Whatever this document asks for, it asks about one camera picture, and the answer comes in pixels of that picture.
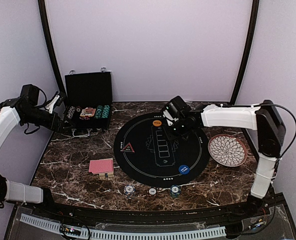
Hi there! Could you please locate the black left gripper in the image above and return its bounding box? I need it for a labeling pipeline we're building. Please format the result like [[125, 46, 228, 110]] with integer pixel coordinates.
[[22, 106, 75, 133]]

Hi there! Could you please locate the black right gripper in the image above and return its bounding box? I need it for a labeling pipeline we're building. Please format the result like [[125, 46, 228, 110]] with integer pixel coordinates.
[[163, 117, 189, 142]]

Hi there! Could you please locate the green blue chip stack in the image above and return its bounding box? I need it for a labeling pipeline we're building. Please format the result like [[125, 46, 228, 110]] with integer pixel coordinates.
[[170, 185, 181, 198]]

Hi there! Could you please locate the brown white chip stack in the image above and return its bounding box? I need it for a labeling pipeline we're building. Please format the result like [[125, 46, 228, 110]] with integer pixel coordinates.
[[148, 187, 157, 197]]

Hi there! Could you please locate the blue white chip stack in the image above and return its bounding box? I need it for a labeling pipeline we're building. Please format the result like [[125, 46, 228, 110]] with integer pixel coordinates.
[[124, 184, 135, 198]]

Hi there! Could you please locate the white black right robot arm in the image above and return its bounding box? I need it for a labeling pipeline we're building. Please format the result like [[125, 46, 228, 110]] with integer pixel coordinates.
[[161, 96, 286, 217]]

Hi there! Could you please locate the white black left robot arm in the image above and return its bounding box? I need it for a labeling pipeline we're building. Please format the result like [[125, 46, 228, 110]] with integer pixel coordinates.
[[0, 97, 63, 218]]

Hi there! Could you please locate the blue orange chip row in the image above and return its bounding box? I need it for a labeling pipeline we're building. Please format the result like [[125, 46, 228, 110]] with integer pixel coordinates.
[[65, 106, 76, 120]]

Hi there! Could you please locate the orange big blind button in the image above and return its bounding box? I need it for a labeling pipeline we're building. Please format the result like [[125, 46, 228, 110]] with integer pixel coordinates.
[[153, 120, 162, 127]]

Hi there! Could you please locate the cased playing card deck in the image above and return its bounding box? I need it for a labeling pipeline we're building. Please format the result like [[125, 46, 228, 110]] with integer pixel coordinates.
[[80, 109, 96, 117]]

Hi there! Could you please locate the clear round dealer button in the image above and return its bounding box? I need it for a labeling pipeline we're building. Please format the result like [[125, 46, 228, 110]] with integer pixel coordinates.
[[84, 107, 95, 113]]

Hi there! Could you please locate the blue small blind button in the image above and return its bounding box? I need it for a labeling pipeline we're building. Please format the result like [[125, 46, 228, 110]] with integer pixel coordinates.
[[178, 165, 190, 175]]

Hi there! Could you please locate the round black poker mat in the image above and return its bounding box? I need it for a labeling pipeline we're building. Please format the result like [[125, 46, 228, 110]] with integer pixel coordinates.
[[114, 113, 210, 188]]

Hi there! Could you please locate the green chip row left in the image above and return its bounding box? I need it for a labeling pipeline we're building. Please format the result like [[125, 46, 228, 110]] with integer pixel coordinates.
[[94, 105, 103, 119]]

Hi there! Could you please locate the green chip row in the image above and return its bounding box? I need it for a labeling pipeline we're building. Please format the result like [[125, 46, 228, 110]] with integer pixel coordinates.
[[101, 105, 110, 119], [94, 105, 103, 119]]

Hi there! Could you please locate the black poker chip case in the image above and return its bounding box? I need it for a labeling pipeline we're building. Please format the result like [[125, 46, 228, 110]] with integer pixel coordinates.
[[64, 71, 113, 138]]

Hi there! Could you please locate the floral patterned ceramic plate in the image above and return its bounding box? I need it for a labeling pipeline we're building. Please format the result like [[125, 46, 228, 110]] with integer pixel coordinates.
[[208, 134, 247, 167]]

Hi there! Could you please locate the green chip row right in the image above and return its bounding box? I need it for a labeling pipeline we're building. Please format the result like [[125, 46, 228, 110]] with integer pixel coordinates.
[[101, 105, 110, 119]]

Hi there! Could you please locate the red backed card deck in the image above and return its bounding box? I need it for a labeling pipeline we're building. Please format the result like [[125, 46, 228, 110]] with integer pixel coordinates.
[[88, 158, 114, 179]]

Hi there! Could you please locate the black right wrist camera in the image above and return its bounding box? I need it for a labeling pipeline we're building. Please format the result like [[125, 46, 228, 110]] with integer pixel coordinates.
[[166, 96, 191, 119]]

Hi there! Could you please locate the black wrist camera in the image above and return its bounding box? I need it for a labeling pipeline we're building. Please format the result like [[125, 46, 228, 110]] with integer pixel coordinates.
[[20, 84, 39, 106], [166, 96, 191, 119]]

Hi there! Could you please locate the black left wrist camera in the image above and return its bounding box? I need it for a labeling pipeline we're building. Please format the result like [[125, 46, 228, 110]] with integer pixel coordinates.
[[20, 84, 39, 106]]

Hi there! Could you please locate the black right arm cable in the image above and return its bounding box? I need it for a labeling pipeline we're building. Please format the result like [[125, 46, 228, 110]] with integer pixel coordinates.
[[261, 103, 296, 161]]

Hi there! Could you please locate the white slotted cable duct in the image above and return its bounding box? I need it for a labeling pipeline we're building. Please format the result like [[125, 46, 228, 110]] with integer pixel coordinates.
[[19, 213, 226, 240]]

